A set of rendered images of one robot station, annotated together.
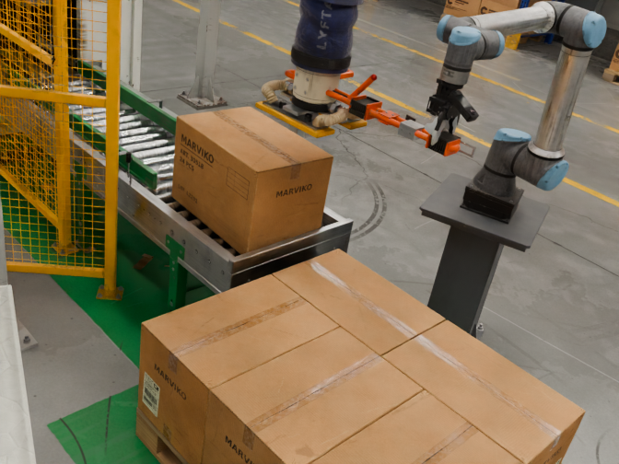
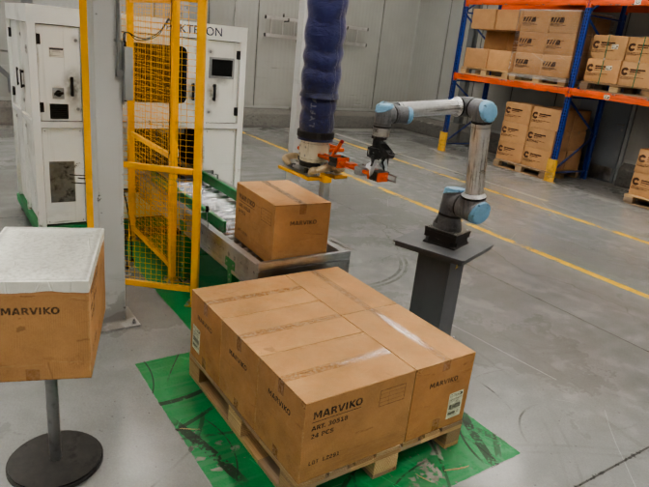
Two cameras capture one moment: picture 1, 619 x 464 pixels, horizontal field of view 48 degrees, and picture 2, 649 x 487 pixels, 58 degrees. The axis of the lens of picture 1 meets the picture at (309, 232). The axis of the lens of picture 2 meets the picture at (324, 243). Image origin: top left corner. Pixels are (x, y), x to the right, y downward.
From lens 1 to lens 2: 1.18 m
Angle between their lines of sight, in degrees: 15
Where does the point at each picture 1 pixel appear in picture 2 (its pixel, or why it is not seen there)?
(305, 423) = (275, 338)
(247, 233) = (270, 248)
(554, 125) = (473, 177)
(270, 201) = (286, 227)
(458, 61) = (380, 122)
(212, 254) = (248, 262)
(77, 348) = (165, 329)
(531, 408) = (435, 347)
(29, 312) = (140, 310)
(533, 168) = (465, 208)
